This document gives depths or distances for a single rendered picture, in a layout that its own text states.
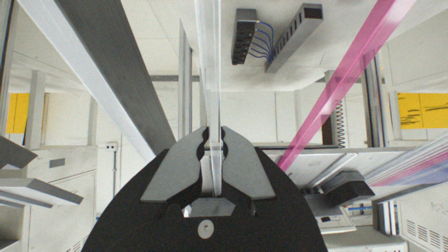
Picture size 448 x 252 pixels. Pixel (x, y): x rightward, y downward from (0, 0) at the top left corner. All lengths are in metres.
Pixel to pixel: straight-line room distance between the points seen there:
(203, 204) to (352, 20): 0.63
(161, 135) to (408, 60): 1.62
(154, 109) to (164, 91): 1.99
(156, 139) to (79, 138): 2.68
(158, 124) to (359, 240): 0.72
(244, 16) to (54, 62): 0.98
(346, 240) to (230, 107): 1.68
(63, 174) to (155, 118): 0.95
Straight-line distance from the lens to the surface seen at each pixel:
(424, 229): 1.67
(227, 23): 0.45
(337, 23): 0.56
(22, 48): 1.06
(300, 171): 0.29
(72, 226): 1.24
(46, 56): 1.10
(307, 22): 0.44
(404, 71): 1.60
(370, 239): 0.76
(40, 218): 1.11
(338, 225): 0.58
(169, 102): 2.08
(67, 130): 3.00
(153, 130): 0.18
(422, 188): 0.68
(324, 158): 0.27
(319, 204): 0.40
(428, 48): 1.59
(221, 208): 0.32
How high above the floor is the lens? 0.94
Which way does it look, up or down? 4 degrees down
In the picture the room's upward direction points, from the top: 179 degrees clockwise
